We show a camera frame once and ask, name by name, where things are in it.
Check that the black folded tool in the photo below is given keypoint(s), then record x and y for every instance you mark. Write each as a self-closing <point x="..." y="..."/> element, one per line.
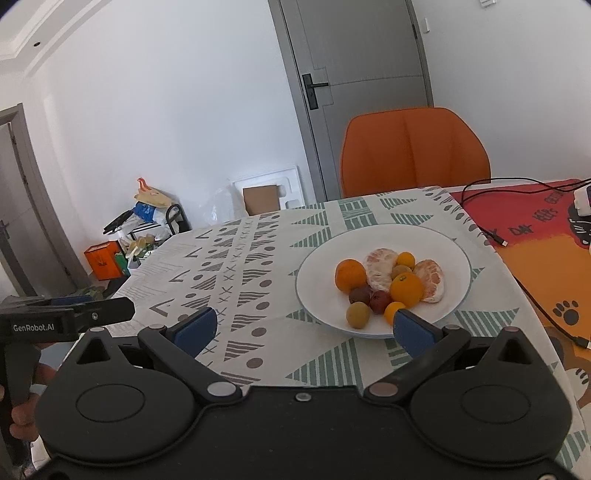
<point x="117" y="221"/>

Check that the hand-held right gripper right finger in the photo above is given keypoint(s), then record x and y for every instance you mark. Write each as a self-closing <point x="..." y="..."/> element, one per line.
<point x="413" y="333"/>

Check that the grey side door frame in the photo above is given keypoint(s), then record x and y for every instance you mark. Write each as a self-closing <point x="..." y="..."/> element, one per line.
<point x="32" y="198"/>

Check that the black round metal frame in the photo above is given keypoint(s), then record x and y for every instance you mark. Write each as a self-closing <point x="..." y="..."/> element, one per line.
<point x="178" y="218"/>

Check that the orange box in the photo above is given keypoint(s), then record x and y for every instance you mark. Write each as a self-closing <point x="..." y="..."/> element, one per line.
<point x="104" y="261"/>

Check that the grey door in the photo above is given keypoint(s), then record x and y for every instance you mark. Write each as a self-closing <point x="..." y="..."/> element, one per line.
<point x="364" y="69"/>

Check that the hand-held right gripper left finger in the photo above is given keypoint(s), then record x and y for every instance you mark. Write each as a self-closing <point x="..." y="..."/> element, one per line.
<point x="199" y="328"/>

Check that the patterned white green tablecloth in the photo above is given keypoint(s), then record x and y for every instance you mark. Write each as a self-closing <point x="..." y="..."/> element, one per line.
<point x="258" y="277"/>

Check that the small orange kumquat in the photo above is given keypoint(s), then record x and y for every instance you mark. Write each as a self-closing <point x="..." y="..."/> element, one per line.
<point x="393" y="314"/>
<point x="405" y="259"/>

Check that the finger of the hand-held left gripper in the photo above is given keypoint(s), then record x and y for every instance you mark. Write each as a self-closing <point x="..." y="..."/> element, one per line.
<point x="69" y="301"/>
<point x="108" y="311"/>

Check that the white round plate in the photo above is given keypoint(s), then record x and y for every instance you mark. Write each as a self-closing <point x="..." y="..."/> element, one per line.
<point x="323" y="286"/>

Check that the red and orange mat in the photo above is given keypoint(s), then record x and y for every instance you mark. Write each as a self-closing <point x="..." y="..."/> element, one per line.
<point x="531" y="258"/>

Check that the dark red plum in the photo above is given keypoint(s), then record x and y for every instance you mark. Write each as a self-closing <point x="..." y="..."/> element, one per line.
<point x="360" y="294"/>
<point x="381" y="301"/>

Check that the brown cardboard piece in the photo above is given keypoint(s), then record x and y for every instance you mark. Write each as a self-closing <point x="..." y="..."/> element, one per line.
<point x="261" y="199"/>

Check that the yellow-brown round fruit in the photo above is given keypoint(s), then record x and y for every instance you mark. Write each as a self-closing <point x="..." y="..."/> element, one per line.
<point x="358" y="315"/>
<point x="400" y="271"/>

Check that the person's left hand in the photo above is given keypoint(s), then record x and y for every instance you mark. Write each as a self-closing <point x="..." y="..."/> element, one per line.
<point x="23" y="421"/>

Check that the orange chair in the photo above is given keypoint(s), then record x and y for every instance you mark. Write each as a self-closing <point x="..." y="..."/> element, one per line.
<point x="411" y="152"/>

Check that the white power adapter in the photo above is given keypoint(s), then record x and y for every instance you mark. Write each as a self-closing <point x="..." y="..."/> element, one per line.
<point x="582" y="199"/>

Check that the large orange with dark specks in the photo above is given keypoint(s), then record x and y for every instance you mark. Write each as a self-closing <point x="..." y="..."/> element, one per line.
<point x="406" y="290"/>

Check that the blue plastic bag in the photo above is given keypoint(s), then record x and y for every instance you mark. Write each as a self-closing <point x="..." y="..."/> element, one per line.
<point x="144" y="211"/>

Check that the white foam packaging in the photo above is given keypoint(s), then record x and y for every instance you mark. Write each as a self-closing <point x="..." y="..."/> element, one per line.
<point x="291" y="189"/>

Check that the peeled citrus half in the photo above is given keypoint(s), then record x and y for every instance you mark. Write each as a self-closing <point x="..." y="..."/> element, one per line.
<point x="379" y="265"/>
<point x="433" y="279"/>

